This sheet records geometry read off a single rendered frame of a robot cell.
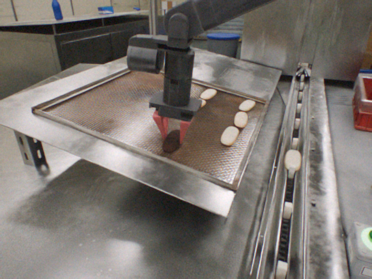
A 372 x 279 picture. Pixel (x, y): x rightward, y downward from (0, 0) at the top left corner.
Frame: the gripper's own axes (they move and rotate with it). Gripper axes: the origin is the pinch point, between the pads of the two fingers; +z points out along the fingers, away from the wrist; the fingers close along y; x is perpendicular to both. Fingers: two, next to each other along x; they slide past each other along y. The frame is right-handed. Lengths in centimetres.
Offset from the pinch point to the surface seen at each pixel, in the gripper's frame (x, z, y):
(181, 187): 13.6, 1.9, -5.9
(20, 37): -128, 21, 155
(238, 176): 5.9, 2.1, -15.9
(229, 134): -8.7, 1.0, -12.1
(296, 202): 6.3, 5.0, -28.1
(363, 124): -40, 5, -52
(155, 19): -110, -8, 44
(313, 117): -37, 4, -36
